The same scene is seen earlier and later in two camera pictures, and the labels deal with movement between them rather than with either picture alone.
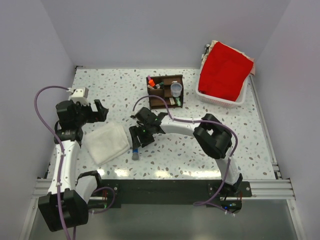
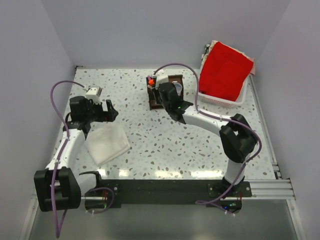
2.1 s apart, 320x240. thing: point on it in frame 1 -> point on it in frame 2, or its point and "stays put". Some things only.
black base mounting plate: [213, 193] stays put
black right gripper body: [145, 135] -> [167, 108]
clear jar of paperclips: [176, 88] stays put
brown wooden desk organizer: [169, 87] stays put
